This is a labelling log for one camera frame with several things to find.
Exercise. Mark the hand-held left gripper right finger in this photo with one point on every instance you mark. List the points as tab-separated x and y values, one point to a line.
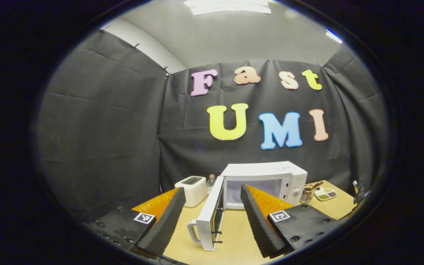
259	224

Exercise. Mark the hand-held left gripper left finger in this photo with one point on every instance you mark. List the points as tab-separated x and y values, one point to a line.
166	226

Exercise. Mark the white microwave oven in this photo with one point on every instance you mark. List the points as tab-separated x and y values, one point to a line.
263	170

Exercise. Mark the white divided snack dish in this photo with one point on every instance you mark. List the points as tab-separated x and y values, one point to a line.
326	194

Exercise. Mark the white toaster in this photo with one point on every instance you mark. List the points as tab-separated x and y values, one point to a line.
191	190

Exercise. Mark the clear red label water bottle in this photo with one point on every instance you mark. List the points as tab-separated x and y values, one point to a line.
211	183

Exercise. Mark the black backdrop cloth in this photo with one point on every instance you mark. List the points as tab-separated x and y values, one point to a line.
105	121

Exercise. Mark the small ceiling light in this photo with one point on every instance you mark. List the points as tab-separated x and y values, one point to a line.
333	35

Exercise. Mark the large ceiling light panel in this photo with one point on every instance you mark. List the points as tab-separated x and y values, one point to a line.
228	6

